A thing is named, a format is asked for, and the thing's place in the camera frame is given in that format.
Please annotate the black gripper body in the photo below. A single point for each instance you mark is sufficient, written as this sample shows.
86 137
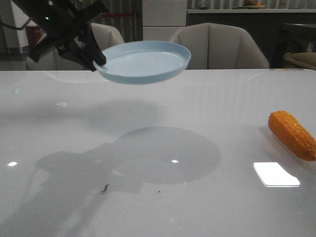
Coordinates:
60 20

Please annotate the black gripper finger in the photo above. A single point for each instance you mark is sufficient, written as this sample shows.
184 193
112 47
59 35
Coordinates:
72 52
91 47

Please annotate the light blue round plate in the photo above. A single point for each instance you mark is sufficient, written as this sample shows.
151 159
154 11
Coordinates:
143 62

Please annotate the orange toy corn cob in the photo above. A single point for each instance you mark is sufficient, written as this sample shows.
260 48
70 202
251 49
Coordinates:
293 135

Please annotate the left beige upholstered chair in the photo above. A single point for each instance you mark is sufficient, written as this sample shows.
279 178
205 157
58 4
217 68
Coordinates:
105 36

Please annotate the beige upholstered chair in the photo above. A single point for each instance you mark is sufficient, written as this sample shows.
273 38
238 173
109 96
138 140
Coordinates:
217 46
105 36

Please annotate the red bin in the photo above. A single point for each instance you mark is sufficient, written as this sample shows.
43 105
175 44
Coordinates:
34 34

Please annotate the red barrier belt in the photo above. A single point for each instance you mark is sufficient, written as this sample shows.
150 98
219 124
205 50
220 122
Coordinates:
116 15

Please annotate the white cabinet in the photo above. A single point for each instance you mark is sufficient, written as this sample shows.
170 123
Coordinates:
162 18

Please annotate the right beige upholstered chair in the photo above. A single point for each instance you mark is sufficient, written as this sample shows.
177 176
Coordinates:
217 46

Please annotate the fruit bowl on counter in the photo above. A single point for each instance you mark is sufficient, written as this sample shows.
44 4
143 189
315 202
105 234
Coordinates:
253 4

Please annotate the dark counter with white top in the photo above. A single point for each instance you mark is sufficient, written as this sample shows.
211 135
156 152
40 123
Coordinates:
262 24

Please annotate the dark side table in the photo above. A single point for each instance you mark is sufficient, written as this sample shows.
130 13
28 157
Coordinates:
293 38

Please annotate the tan cushion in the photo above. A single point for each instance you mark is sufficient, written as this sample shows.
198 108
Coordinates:
303 60

